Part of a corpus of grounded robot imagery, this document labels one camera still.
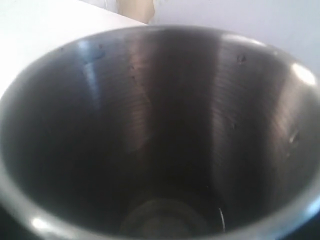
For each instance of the stainless steel cup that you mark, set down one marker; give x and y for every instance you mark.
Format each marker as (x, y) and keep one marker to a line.
(161, 132)

